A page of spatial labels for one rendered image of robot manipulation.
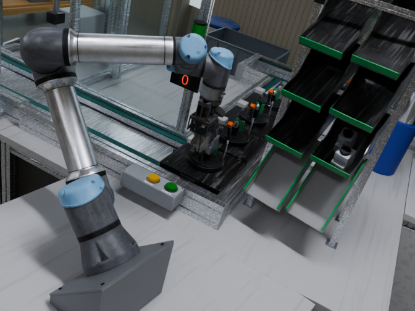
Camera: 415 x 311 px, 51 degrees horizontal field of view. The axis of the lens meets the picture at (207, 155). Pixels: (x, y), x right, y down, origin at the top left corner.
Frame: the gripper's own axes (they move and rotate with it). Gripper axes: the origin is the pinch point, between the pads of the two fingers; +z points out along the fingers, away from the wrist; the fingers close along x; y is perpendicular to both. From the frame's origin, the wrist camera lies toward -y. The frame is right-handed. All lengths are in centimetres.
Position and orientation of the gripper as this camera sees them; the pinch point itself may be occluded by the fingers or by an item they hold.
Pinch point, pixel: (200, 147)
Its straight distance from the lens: 149.4
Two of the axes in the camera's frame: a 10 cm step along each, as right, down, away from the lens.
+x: 8.7, 4.1, -2.8
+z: -2.3, 8.3, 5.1
